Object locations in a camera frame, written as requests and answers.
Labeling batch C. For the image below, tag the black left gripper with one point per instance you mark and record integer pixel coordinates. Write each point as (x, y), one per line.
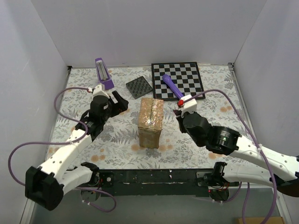
(114, 106)

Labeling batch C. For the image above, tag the brown cardboard boxes on floor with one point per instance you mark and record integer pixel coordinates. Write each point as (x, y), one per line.
(258, 220)

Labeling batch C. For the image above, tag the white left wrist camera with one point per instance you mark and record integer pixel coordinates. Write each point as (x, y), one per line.
(98, 90)

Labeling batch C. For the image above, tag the purple capped clear bottle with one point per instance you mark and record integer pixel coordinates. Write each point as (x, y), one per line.
(103, 74)

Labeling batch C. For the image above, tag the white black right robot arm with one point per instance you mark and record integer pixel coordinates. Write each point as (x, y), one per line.
(269, 166)

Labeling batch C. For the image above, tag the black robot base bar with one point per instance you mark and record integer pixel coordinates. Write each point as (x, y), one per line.
(152, 182)

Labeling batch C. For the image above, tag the purple toy microphone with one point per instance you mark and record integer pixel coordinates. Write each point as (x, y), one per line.
(167, 79)

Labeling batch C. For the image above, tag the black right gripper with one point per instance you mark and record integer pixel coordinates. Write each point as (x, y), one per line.
(180, 120)

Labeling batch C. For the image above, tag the brown cardboard express box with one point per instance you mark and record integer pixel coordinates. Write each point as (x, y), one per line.
(150, 122)

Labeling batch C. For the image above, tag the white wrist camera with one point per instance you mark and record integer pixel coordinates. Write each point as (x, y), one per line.
(98, 90)
(187, 104)

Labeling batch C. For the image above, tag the grey studded building plate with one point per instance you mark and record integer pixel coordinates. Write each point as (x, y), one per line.
(139, 87)

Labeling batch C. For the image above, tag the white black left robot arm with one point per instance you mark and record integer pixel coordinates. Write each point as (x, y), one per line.
(47, 184)

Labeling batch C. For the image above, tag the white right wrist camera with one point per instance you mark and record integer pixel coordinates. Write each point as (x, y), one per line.
(187, 104)

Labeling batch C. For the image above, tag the black white chessboard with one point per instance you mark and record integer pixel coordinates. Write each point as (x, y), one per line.
(185, 75)

